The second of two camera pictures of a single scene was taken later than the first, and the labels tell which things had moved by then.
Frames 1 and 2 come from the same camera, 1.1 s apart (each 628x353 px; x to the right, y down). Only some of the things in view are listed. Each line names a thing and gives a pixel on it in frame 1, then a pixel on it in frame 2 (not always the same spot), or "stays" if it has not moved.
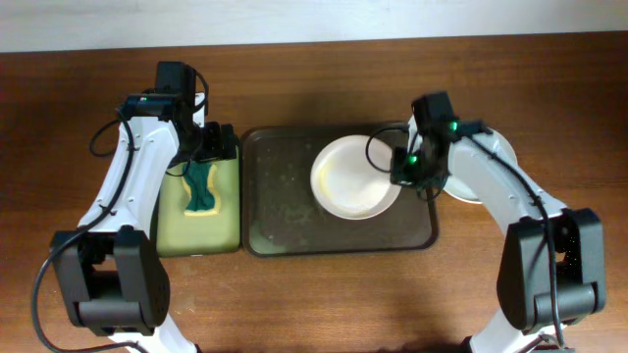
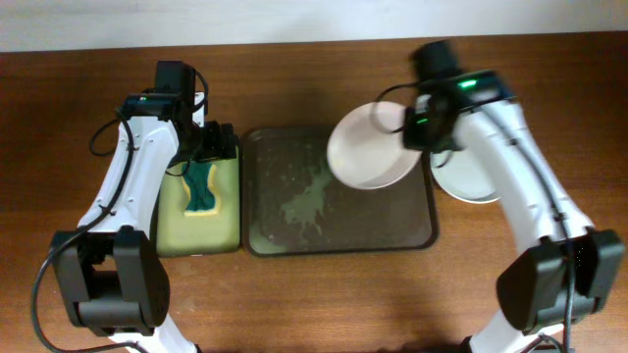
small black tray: x=155 y=223 stays
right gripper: x=399 y=177 -> x=440 y=146
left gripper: x=216 y=145 stays
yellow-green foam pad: x=180 y=234 stays
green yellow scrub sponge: x=201 y=179 stays
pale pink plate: x=344 y=182 -> x=366 y=147
